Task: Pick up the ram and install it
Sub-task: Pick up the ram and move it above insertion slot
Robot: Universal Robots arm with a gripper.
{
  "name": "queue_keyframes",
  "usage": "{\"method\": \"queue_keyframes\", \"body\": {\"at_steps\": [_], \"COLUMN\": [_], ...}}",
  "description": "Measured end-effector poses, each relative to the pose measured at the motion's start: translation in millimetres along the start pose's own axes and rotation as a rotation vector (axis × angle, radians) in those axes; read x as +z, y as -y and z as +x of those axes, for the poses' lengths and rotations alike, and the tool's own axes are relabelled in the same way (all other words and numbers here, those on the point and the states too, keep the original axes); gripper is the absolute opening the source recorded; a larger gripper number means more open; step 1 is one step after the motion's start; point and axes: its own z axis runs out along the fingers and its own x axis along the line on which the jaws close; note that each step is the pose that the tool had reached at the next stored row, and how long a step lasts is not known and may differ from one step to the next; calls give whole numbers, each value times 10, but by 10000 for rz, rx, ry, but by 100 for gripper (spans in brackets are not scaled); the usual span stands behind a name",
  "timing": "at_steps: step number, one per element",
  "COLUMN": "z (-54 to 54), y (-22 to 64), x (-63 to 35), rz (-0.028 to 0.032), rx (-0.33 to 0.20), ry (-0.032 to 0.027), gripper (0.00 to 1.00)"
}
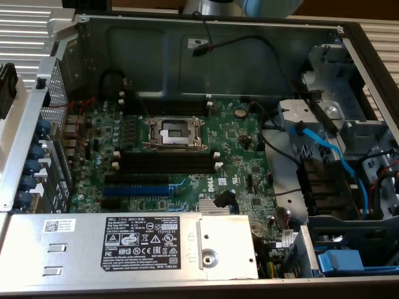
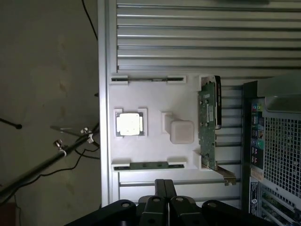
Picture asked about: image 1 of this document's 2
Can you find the black RAM slot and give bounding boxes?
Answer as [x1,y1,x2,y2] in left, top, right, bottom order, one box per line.
[112,161,223,174]
[113,149,219,163]
[119,91,213,107]
[119,98,214,116]

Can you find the silver CPU socket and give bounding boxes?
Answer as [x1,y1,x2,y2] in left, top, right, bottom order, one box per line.
[142,115,211,153]

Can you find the green Dell motherboard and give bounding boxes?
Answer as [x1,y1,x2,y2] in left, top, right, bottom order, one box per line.
[64,98,302,278]

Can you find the silver finned chipset heatsink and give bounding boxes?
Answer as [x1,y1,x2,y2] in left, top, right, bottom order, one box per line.
[198,199,219,215]

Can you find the long black expansion slot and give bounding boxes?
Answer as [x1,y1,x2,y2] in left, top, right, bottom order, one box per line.
[104,173,171,185]

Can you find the blue expansion slot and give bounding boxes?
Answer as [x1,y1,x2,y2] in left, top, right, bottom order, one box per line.
[102,184,171,197]

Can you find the grey metal PC case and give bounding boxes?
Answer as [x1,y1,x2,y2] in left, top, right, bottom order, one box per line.
[0,7,399,295]

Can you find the thin metal locking lever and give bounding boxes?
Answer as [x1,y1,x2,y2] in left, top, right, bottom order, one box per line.
[123,78,151,121]

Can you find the short black expansion slot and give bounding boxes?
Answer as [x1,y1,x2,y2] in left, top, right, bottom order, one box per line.
[101,197,122,209]

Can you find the grey metal disk bay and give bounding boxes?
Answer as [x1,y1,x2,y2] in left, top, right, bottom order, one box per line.
[276,43,399,219]

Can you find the black plastic bar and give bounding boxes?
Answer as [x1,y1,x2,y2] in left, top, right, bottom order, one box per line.
[290,78,341,134]

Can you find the silver power supply unit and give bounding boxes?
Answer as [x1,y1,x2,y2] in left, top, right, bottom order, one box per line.
[0,212,259,281]

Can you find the grey plastic disk bay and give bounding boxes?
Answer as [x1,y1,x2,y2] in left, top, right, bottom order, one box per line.
[307,214,399,268]

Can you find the blue plastic latch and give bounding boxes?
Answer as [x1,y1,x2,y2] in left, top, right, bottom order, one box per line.
[315,249,399,278]

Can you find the black box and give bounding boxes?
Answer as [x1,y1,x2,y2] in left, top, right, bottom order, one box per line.
[61,0,112,11]

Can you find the white parts rack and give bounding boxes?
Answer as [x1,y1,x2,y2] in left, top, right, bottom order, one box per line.
[0,74,31,183]

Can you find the black wire connector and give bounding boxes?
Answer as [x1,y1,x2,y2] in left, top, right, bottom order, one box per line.
[214,189,240,216]

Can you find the black wire with connector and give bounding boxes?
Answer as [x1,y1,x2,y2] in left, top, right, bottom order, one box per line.
[191,11,296,94]

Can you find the thick black cable loop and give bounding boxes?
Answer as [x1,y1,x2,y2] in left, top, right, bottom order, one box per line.
[99,70,126,102]

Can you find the blue flat SATA wire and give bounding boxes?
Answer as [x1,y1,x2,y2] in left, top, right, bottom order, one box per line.
[287,123,370,221]

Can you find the black ribbed plastic bracket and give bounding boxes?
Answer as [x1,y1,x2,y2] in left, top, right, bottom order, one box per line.
[296,157,356,217]

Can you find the yellow green wire bundle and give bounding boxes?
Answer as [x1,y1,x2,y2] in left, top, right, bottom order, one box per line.
[260,260,280,279]

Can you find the thin red wire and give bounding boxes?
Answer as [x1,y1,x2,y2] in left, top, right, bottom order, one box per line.
[51,95,98,147]

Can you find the black and red wire bundle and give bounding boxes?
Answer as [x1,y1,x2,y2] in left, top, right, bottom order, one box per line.
[358,148,399,219]

